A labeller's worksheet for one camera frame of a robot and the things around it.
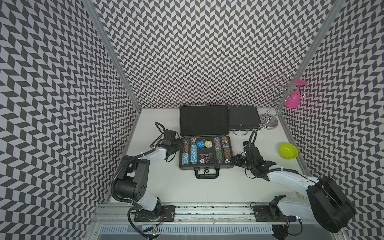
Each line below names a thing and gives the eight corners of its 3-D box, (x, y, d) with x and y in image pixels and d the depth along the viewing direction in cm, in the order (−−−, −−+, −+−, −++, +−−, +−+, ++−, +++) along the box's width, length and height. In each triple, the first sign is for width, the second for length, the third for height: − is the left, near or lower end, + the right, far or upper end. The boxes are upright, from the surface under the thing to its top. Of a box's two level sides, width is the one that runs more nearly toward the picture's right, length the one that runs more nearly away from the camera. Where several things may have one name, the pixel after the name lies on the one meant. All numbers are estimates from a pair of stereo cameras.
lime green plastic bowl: (279, 160, 94) (282, 157, 90) (273, 146, 100) (276, 142, 96) (296, 160, 94) (300, 157, 90) (290, 146, 100) (293, 142, 96)
